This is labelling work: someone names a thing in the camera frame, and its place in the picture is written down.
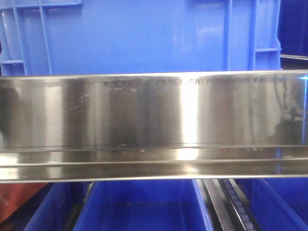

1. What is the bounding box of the large light blue bin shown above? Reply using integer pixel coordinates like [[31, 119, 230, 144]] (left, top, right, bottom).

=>
[[0, 0, 281, 76]]

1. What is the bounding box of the lower middle dark blue bin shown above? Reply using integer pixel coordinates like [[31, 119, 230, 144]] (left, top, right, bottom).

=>
[[73, 180, 214, 231]]

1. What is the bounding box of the dark blue bin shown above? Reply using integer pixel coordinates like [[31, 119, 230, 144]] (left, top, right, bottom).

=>
[[235, 178, 308, 231], [73, 180, 214, 231], [24, 181, 90, 231]]

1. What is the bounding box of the white roller track strip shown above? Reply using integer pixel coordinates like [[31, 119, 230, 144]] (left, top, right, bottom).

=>
[[219, 179, 255, 231]]

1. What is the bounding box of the lower left dark blue bin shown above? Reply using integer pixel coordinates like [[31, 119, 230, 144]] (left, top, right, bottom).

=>
[[24, 181, 90, 231]]

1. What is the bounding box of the lower right dark blue bin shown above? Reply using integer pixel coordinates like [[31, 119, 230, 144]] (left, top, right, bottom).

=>
[[235, 178, 308, 231]]

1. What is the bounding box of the stainless steel shelf front rail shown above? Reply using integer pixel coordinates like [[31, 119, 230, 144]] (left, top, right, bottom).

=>
[[0, 70, 308, 183]]

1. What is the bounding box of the metal lane divider rail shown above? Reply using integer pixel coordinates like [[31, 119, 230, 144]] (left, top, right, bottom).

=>
[[201, 179, 236, 231]]

